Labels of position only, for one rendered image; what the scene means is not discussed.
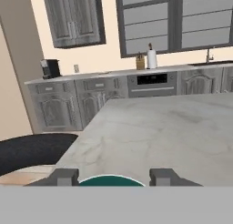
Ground grey base cupboard run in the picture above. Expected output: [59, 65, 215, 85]
[177, 66, 233, 96]
[26, 75, 129, 133]

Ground grey dishwasher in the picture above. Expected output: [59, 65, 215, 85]
[127, 71, 178, 98]

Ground teal cup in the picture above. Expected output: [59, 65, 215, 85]
[78, 174, 146, 188]

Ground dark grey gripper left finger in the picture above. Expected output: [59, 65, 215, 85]
[25, 168, 80, 187]

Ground black coffee machine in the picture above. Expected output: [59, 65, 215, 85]
[40, 58, 62, 80]

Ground wooden knife block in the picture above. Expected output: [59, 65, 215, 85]
[135, 52, 146, 71]

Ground steel sink tap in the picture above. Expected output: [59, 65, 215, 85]
[206, 46, 216, 65]

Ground grey framed window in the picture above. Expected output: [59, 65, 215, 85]
[114, 0, 233, 59]

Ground dark sink basin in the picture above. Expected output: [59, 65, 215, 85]
[188, 60, 233, 67]

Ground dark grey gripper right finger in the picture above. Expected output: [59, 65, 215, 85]
[148, 168, 204, 187]

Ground grey wall cupboard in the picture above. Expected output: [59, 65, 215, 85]
[42, 0, 106, 49]

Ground white paper towel roll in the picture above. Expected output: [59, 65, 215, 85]
[147, 43, 158, 70]

